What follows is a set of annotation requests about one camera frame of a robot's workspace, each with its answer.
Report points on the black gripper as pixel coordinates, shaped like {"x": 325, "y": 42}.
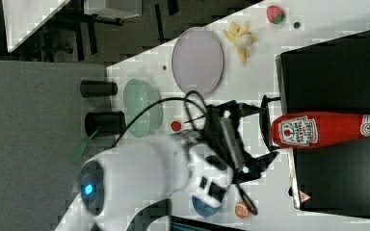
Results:
{"x": 222, "y": 135}

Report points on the red ketchup bottle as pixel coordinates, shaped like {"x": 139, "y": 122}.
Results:
{"x": 317, "y": 129}

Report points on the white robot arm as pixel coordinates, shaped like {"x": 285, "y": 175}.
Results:
{"x": 129, "y": 187}

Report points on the black toaster oven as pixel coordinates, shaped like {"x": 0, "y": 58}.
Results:
{"x": 331, "y": 76}

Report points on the orange slice toy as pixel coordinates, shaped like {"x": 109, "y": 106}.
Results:
{"x": 241, "y": 210}

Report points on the small red green strawberry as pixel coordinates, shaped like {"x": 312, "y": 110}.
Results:
{"x": 176, "y": 126}

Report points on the blue cup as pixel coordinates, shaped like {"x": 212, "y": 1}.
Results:
{"x": 206, "y": 207}

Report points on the grey round plate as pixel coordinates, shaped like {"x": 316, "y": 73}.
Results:
{"x": 197, "y": 61}

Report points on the peeled banana toy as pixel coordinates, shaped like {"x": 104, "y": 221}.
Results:
{"x": 241, "y": 38}

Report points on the green oval colander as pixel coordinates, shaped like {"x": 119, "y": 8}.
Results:
{"x": 137, "y": 95}

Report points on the red strawberry toy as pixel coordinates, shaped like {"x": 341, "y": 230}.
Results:
{"x": 275, "y": 14}

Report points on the black round pan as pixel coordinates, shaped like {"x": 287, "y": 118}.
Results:
{"x": 104, "y": 124}

